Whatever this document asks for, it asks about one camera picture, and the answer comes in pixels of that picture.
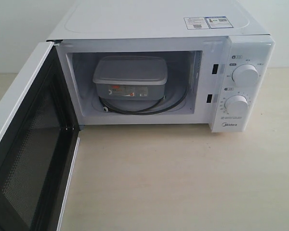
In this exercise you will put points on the white plastic lidded container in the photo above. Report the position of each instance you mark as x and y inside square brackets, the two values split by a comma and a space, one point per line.
[140, 78]

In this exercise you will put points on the white microwave door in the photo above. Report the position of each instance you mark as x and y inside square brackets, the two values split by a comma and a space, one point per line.
[39, 138]

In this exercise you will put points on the white microwave oven body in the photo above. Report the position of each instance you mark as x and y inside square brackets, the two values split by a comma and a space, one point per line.
[203, 59]

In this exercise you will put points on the glass turntable plate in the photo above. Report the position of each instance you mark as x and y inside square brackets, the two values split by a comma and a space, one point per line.
[174, 95]

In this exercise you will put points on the lower white timer knob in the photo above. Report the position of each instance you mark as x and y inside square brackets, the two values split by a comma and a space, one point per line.
[236, 105]

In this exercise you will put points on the upper white control knob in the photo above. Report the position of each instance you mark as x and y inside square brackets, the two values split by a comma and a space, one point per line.
[245, 75]

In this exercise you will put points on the blue white label sticker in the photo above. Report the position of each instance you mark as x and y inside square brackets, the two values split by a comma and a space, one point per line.
[208, 22]

